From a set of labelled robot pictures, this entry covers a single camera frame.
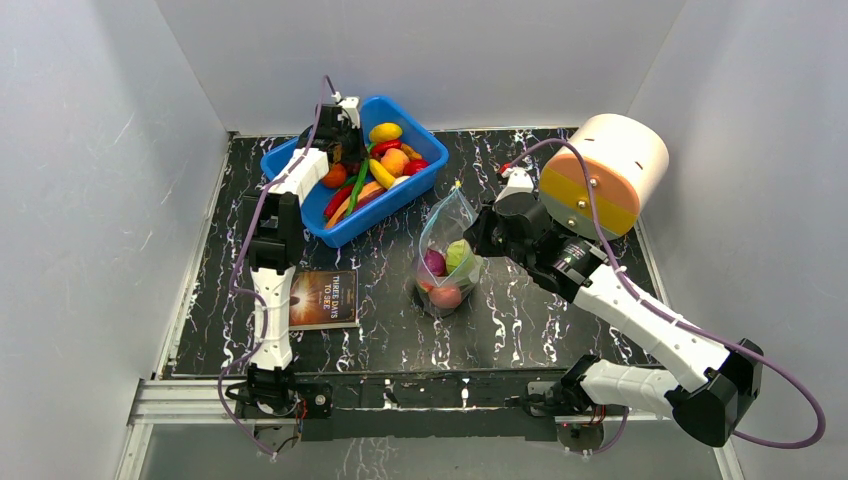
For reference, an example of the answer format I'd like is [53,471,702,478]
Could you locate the orange toy orange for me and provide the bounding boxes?
[321,163,349,189]

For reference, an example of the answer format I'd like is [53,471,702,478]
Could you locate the green toy bean pod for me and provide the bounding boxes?
[345,158,370,216]

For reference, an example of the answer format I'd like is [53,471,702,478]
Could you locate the green toy cabbage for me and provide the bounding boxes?
[444,239,478,279]

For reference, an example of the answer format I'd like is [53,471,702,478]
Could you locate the clear zip top bag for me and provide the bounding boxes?
[411,187,482,317]

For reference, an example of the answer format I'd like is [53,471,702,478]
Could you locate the purple toy eggplant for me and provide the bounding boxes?
[423,249,447,277]

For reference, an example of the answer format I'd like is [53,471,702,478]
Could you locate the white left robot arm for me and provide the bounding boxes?
[245,93,362,416]

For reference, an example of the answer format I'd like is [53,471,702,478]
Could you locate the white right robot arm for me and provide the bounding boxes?
[464,167,762,447]

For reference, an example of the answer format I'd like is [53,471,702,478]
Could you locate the red toy chili pepper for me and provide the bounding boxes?
[368,139,402,160]

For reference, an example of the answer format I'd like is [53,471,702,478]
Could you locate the yellow toy lemon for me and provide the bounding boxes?
[368,122,403,144]

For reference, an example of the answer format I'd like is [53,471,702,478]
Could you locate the yellow toy banana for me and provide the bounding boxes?
[368,158,396,190]

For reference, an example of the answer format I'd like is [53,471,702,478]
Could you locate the orange toy peach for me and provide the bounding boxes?
[380,148,409,178]

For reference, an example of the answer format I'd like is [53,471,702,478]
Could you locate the red toy tomato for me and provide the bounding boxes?
[403,159,429,176]

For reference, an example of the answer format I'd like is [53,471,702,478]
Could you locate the cream cylinder with coloured face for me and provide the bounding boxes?
[539,113,669,240]

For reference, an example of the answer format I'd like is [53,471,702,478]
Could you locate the three days to see book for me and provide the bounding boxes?
[289,270,360,331]

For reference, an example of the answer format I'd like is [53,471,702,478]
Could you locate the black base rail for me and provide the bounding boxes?
[228,370,607,445]

